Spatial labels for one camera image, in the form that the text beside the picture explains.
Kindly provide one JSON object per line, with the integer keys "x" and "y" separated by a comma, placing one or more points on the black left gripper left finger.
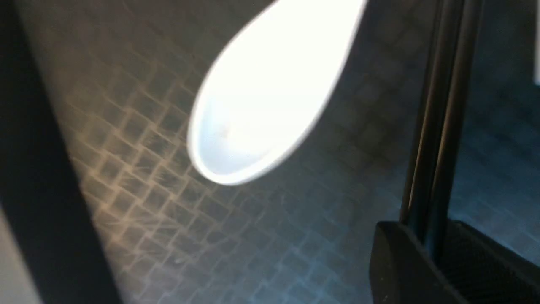
{"x": 401, "y": 272}

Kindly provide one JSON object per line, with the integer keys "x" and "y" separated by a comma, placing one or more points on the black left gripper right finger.
{"x": 485, "y": 272}

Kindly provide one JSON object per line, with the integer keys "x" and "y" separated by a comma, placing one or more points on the gold-banded black chopstick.
{"x": 463, "y": 44}
{"x": 430, "y": 117}

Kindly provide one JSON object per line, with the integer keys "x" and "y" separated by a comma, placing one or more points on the white spoon far right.
{"x": 269, "y": 86}

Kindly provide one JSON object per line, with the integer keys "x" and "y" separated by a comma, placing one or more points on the black plastic tray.
{"x": 122, "y": 76}

